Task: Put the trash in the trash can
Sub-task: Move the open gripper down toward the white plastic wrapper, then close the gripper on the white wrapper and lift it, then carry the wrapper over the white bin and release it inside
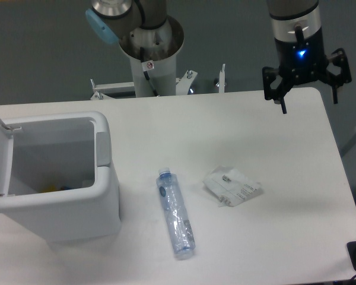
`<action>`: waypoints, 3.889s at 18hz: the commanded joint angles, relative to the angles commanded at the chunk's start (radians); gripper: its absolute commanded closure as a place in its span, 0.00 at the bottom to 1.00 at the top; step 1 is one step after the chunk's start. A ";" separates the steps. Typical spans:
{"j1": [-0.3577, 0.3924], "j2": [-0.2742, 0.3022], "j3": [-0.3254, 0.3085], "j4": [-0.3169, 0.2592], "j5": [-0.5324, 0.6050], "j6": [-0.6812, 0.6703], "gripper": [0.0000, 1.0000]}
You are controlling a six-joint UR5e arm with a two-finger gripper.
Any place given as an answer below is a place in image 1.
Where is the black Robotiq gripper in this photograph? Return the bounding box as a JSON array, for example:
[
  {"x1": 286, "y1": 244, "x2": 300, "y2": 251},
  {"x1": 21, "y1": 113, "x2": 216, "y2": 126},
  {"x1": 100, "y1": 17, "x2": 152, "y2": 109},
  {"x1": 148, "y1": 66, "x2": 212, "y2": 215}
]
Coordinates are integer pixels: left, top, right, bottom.
[{"x1": 261, "y1": 28, "x2": 352, "y2": 115}]

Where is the white paper packet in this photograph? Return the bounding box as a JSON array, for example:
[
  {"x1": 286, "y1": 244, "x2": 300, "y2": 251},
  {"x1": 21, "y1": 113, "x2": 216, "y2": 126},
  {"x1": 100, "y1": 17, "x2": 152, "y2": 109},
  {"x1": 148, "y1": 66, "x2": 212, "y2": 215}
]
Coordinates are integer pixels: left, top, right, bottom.
[{"x1": 203, "y1": 166, "x2": 263, "y2": 207}]

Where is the clear plastic water bottle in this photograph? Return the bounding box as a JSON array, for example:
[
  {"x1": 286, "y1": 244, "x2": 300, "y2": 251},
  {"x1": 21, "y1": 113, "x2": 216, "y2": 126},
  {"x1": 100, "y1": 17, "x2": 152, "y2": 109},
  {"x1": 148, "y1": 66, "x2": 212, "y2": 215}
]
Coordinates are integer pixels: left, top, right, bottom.
[{"x1": 156, "y1": 167, "x2": 196, "y2": 260}]

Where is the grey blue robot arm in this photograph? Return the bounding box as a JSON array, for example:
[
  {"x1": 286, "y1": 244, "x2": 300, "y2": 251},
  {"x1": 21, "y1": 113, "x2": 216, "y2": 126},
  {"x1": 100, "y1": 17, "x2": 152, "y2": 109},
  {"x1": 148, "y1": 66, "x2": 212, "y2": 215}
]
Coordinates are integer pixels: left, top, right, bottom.
[{"x1": 85, "y1": 1, "x2": 352, "y2": 106}]

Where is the white trash can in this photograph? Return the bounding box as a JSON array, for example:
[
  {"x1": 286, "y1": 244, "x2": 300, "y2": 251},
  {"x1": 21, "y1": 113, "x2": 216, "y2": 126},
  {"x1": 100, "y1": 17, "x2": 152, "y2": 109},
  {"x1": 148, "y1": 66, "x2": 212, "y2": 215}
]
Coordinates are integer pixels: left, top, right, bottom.
[{"x1": 0, "y1": 111, "x2": 121, "y2": 242}]

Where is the yellow trash in bin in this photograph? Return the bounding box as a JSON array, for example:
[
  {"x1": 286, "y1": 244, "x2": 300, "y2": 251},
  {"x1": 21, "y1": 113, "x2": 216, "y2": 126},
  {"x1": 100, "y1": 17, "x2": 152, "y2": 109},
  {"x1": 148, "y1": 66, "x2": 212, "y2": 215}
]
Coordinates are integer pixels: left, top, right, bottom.
[{"x1": 40, "y1": 185, "x2": 58, "y2": 193}]

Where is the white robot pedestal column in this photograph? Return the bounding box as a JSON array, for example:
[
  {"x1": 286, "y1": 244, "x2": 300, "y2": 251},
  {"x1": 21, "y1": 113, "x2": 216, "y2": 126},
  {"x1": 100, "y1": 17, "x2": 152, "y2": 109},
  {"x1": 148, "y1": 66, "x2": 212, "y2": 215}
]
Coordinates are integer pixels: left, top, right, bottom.
[{"x1": 119, "y1": 15, "x2": 184, "y2": 82}]

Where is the black cable on pedestal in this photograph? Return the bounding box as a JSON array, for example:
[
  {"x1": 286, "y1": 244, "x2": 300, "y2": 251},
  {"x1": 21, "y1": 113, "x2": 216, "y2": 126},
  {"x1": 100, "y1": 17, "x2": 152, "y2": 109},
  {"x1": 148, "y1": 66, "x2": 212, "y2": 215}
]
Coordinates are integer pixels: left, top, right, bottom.
[{"x1": 139, "y1": 46, "x2": 160, "y2": 97}]

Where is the white metal mounting frame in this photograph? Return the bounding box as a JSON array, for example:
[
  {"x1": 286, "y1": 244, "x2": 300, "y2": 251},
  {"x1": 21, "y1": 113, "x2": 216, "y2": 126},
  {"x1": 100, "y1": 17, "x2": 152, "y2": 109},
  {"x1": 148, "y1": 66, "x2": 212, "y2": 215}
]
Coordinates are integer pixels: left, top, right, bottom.
[{"x1": 90, "y1": 63, "x2": 227, "y2": 100}]

